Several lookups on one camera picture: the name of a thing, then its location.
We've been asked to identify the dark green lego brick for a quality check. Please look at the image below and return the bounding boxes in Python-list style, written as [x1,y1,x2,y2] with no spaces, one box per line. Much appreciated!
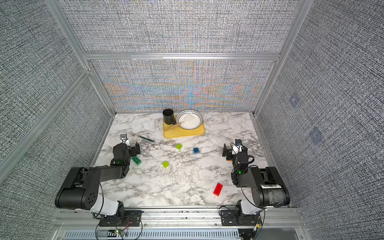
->
[131,156,142,166]

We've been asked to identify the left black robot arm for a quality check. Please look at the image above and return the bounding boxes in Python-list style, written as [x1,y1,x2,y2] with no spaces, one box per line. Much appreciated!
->
[55,143,141,218]

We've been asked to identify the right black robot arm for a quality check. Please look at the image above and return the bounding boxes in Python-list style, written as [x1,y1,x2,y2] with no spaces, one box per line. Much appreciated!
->
[222,139,291,216]

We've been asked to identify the red lego brick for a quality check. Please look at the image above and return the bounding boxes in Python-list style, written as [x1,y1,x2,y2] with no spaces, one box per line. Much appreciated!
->
[213,183,223,197]

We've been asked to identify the yellow tray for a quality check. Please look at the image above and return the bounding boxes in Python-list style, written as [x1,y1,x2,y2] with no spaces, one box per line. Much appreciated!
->
[163,122,205,139]

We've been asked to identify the black mug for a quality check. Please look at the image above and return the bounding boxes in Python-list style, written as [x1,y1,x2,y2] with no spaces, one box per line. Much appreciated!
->
[163,109,177,125]

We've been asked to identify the white patterned bowl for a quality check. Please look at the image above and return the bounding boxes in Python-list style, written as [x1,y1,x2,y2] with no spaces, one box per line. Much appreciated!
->
[176,110,203,130]

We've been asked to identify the wooden spatula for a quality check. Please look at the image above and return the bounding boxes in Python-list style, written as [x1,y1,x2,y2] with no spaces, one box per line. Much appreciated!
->
[165,114,195,132]

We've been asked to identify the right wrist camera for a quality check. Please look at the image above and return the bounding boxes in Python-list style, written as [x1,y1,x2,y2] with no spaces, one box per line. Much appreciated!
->
[234,139,243,152]

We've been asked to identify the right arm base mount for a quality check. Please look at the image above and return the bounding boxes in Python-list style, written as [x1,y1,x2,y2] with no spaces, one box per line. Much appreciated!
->
[219,209,262,227]

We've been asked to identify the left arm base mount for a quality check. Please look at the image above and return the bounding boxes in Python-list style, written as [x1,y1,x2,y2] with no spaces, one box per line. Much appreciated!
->
[99,210,143,227]

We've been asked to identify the white vented cable duct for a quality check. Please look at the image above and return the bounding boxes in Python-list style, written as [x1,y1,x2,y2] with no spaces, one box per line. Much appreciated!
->
[63,229,241,240]

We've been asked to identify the aluminium front rail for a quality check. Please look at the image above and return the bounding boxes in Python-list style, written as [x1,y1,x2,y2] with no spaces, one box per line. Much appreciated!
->
[54,206,308,230]

